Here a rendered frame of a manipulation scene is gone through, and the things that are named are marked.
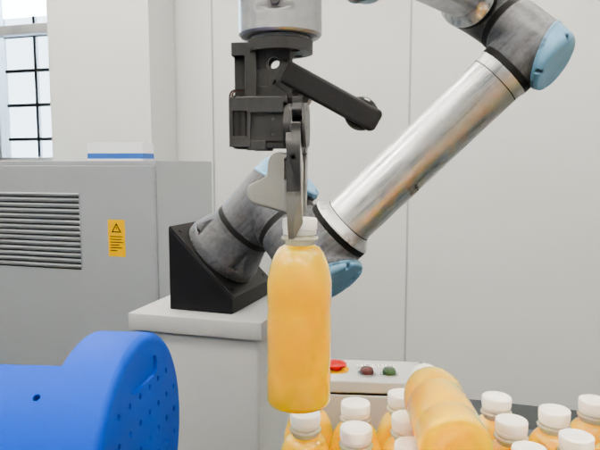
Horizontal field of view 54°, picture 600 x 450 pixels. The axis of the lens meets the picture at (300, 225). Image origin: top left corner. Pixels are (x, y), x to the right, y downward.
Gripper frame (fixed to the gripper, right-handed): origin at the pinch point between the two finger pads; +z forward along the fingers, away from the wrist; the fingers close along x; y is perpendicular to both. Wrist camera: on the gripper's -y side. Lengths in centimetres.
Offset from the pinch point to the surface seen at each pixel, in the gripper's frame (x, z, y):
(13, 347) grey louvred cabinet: -163, 71, 136
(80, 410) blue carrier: 12.1, 17.0, 20.5
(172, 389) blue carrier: -8.7, 23.2, 17.9
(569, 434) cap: -3.6, 25.0, -31.5
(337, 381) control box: -22.2, 26.6, -3.7
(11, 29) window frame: -309, -93, 216
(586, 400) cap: -14.1, 25.0, -37.4
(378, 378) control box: -23.8, 26.5, -10.0
